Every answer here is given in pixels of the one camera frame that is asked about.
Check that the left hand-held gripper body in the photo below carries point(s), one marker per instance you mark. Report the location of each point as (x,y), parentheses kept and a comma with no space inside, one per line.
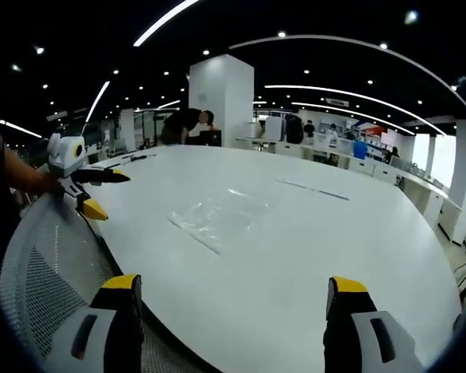
(64,155)

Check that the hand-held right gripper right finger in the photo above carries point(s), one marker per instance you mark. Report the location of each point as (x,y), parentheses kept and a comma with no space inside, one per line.
(357,342)

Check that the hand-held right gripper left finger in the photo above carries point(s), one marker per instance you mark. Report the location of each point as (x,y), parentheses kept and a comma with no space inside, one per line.
(108,342)

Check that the clear food packaging bag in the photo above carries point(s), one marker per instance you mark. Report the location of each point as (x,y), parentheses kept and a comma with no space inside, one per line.
(217,217)

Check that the white mesh chair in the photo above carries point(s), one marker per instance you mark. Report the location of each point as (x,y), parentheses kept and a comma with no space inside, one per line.
(50,272)

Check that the black monitor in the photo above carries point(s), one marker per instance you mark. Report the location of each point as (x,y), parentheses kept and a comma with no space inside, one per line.
(210,138)

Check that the white square pillar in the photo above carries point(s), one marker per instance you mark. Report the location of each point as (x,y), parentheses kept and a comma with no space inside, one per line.
(225,97)

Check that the row of white desks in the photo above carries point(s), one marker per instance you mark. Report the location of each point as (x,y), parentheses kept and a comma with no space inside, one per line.
(373,165)

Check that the blue container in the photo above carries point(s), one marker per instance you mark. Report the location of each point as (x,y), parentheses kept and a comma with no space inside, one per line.
(360,149)

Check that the black hanging jacket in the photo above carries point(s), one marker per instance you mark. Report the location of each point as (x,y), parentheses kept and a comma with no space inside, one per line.
(294,129)

